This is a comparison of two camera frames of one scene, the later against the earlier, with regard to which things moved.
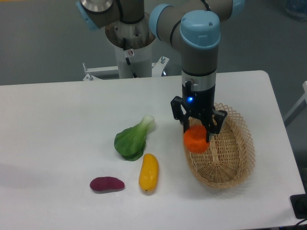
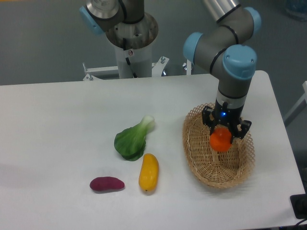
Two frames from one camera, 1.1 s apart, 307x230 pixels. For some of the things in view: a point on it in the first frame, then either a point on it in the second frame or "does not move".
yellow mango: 148,174 does not move
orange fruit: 195,139 -> 220,138
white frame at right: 301,105 does not move
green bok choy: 130,142 does not move
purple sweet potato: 106,183 does not move
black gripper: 198,105 -> 223,114
